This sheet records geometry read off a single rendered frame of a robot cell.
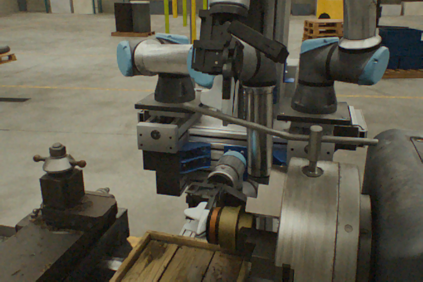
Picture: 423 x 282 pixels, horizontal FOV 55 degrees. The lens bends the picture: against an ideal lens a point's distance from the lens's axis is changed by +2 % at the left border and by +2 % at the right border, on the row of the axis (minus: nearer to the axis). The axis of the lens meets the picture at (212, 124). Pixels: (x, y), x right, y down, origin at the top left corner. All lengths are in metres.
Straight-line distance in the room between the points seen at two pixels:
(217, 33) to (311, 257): 0.41
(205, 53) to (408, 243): 0.43
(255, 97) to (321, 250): 0.53
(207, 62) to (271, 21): 0.78
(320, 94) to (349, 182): 0.62
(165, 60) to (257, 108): 0.30
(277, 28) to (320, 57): 0.26
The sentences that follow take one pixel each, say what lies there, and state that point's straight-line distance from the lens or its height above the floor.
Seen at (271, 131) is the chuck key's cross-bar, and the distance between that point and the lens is 0.70.
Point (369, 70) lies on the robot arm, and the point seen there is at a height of 1.32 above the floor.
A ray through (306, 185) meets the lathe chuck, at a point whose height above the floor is 1.23.
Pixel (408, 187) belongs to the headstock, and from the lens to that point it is 0.71.
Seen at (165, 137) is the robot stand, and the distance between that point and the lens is 1.31.
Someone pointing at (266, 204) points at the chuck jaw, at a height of 1.13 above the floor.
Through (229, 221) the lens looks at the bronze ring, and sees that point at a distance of 0.81.
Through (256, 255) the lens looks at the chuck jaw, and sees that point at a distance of 0.71.
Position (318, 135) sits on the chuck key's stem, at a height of 1.31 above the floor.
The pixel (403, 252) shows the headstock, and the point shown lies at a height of 1.23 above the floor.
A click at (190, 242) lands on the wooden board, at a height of 0.90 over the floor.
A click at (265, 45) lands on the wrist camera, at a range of 0.71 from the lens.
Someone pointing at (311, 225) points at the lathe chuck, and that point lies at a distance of 0.68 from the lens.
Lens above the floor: 1.55
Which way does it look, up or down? 19 degrees down
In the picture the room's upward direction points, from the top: straight up
